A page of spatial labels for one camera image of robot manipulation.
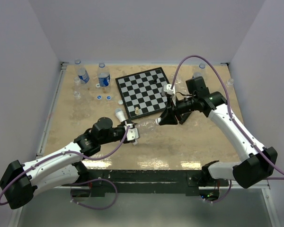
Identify standing Pepsi bottle right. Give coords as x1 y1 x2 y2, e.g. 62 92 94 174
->
97 62 110 93

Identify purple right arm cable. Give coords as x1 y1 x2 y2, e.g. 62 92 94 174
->
171 55 284 180

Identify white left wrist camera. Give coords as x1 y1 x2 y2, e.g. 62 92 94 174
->
124 123 140 143

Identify black and silver chessboard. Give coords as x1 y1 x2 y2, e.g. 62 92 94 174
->
115 67 169 120

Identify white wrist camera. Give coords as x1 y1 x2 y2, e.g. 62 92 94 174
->
124 123 140 143
161 84 176 96

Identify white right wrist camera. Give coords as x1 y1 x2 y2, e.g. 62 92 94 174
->
161 84 176 96

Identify Pepsi labelled bottle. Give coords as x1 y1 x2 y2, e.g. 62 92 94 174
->
192 63 206 78

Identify clear unlabelled plastic bottle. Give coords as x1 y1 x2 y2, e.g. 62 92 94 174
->
73 91 81 99

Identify standing pepsi bottle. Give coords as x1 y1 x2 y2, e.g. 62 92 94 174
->
74 59 89 84
97 62 110 93

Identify small clear bottle near wall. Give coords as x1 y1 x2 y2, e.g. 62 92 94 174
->
73 77 82 91

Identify standing Pepsi bottle left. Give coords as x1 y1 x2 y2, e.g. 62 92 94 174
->
74 59 89 84

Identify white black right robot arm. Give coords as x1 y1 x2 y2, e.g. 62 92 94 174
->
157 77 277 189

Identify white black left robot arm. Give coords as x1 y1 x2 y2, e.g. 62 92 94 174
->
0 117 133 210

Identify clear bottle without label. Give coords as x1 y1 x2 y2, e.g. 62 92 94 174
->
175 74 188 94

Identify white toy microphone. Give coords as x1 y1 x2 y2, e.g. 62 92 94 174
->
115 108 139 146

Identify black toy microphone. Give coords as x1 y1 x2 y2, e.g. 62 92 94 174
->
179 113 191 125

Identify crushed clear bottle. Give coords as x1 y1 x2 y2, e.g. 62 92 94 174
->
220 78 234 96

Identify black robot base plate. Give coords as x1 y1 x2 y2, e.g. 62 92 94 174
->
75 169 229 197

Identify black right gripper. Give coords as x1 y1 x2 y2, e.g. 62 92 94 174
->
160 95 197 124

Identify white cap of long bottle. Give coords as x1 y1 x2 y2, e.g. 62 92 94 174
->
155 118 161 125

